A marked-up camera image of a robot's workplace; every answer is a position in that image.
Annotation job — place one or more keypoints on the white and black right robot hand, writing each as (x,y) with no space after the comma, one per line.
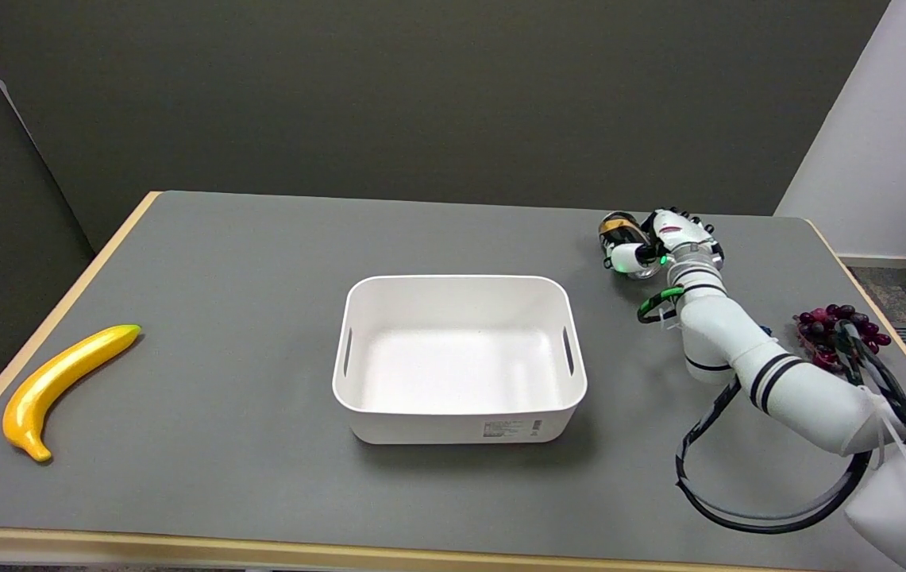
(679,230)

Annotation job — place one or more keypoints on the black and gold can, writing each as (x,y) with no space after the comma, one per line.
(618,229)

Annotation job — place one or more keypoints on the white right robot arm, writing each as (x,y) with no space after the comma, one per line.
(794,389)

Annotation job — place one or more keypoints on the dark red grape bunch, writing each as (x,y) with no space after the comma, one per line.
(822,330)

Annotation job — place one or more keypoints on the white plastic storage bin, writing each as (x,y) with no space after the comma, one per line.
(459,361)

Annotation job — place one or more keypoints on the yellow plastic banana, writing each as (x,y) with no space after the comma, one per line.
(55,380)

